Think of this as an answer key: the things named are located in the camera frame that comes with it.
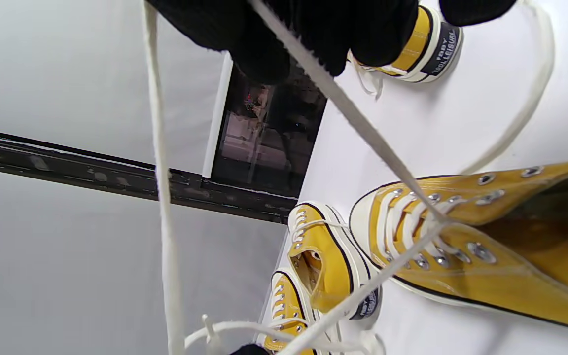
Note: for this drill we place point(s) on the white roller blind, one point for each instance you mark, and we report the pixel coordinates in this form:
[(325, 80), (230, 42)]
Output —
[(67, 271), (91, 74)]

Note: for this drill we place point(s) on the person's right hand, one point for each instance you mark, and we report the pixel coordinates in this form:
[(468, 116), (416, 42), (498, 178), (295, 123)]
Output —
[(353, 24)]

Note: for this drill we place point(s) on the dark window frame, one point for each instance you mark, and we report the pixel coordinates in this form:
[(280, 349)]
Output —
[(116, 180)]

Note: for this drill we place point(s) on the person's left hand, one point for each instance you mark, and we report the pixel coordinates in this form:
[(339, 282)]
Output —
[(249, 351)]

